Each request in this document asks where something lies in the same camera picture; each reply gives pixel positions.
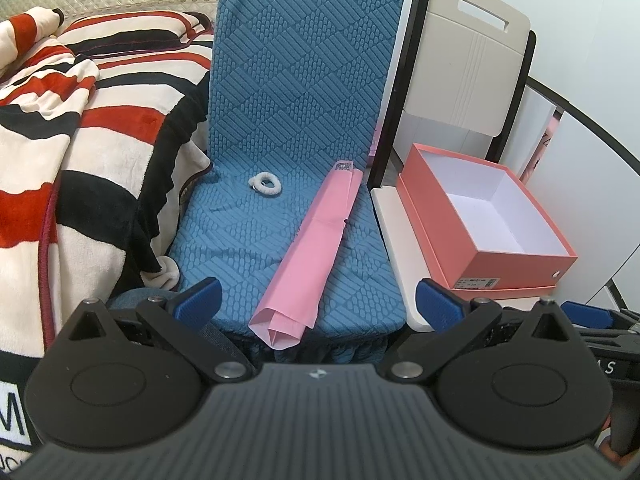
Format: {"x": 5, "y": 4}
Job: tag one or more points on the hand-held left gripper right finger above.
{"x": 440, "y": 305}

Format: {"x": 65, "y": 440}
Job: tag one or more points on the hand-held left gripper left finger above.
{"x": 200, "y": 300}

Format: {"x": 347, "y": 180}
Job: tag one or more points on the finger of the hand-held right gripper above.
{"x": 585, "y": 315}

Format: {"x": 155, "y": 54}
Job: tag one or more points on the pink cardboard box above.
{"x": 500, "y": 265}

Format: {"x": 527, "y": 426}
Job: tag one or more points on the pink bag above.
{"x": 310, "y": 250}

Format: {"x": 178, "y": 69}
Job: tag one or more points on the white fluffy hair scrunchie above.
{"x": 274, "y": 189}

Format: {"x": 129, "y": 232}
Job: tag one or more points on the person's right hand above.
{"x": 620, "y": 461}

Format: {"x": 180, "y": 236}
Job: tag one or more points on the pink paper strip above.
{"x": 545, "y": 145}

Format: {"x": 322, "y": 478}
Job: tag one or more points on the red white black striped blanket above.
{"x": 100, "y": 135}

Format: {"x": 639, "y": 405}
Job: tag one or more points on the blue textured floor chair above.
{"x": 300, "y": 85}

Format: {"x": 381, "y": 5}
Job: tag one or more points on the beige folding chair black frame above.
{"x": 465, "y": 60}

